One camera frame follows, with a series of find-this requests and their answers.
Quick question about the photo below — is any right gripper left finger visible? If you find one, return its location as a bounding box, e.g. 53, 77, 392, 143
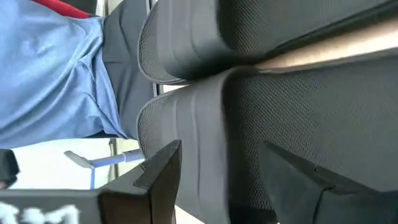
98, 139, 183, 224

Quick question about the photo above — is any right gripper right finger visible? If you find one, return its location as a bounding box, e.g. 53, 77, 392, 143
259, 139, 398, 224

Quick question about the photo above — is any black rounded object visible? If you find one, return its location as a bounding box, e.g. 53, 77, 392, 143
0, 148, 21, 190

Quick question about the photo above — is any person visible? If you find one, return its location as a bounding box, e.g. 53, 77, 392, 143
0, 0, 158, 149

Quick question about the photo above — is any red rounded object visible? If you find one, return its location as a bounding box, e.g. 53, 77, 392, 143
30, 0, 91, 19

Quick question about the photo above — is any blue and grey frame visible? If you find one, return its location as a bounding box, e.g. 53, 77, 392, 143
63, 148, 146, 190

